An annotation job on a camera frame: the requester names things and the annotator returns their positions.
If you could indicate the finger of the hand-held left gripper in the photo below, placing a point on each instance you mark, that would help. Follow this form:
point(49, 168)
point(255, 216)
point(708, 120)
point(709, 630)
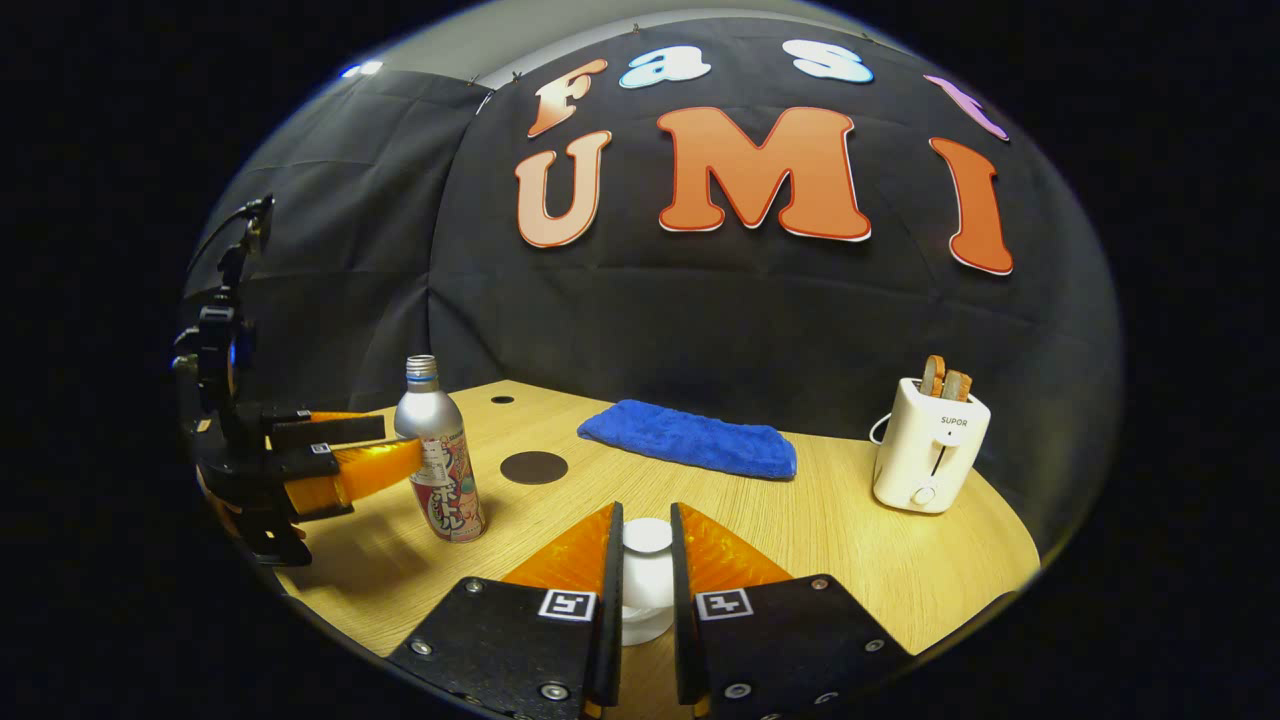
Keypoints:
point(370, 470)
point(330, 432)

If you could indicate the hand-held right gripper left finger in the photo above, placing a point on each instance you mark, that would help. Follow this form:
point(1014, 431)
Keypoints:
point(608, 620)

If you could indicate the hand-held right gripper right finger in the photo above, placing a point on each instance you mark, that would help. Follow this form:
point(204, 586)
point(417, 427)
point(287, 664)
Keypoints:
point(684, 620)

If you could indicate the white teacup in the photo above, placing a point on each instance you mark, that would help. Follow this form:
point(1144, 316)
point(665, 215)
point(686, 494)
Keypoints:
point(647, 630)

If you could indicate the white teacup lid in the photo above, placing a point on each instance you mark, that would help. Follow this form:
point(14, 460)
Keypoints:
point(647, 560)

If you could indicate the silver water bottle red label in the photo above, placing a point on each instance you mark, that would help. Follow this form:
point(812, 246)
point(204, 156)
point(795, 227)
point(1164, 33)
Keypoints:
point(440, 450)

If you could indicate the dark brown round coaster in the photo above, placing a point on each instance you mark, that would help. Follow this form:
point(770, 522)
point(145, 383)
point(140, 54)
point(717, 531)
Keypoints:
point(534, 468)

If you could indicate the blue towel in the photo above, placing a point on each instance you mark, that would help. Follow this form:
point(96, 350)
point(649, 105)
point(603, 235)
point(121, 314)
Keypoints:
point(690, 440)

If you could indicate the dark grey curtain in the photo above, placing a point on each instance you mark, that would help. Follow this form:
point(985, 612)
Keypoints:
point(340, 220)

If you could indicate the white toaster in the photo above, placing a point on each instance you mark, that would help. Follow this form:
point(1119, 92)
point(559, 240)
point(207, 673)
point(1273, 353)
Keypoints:
point(925, 460)

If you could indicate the toasted bread slice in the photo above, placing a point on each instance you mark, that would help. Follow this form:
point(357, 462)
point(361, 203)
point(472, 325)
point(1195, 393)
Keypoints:
point(957, 387)
point(933, 377)

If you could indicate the ceiling light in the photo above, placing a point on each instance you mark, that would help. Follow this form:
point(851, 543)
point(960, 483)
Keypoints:
point(360, 70)

